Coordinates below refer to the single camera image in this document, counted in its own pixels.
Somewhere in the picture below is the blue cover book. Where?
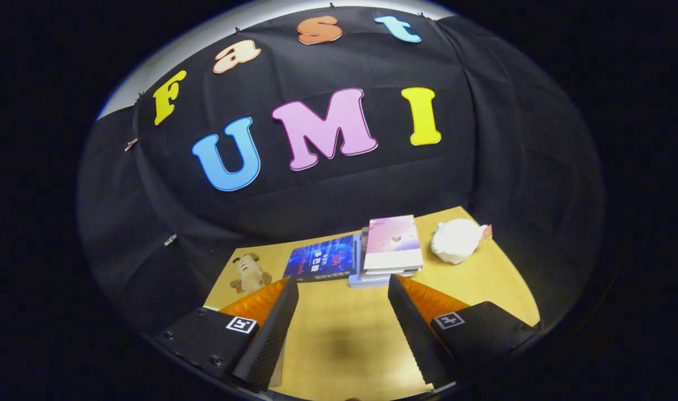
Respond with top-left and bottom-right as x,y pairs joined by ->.
283,234 -> 357,283

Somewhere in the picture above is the black backdrop cloth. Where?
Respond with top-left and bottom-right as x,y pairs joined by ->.
76,6 -> 607,346

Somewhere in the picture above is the tan plush toy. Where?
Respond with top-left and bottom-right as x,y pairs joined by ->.
230,252 -> 273,294

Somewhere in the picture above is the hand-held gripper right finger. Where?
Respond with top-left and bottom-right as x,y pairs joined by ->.
387,274 -> 540,389

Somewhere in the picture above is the pink cover book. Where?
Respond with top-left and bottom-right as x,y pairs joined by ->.
363,214 -> 424,272

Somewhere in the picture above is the pale blue book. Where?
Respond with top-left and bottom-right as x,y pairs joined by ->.
347,234 -> 392,289

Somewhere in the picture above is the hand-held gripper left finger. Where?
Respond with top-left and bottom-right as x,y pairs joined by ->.
155,277 -> 299,392

